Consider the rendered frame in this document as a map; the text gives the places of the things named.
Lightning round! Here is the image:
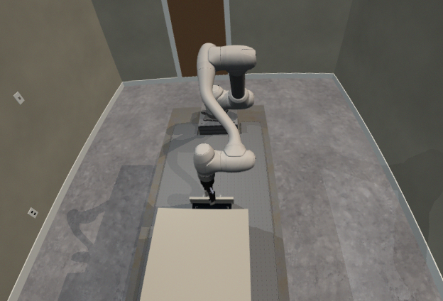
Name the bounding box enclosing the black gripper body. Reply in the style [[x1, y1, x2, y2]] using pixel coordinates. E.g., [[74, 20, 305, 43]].
[[200, 179, 214, 190]]

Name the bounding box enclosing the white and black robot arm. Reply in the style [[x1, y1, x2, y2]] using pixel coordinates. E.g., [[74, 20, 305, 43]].
[[194, 43, 256, 182]]

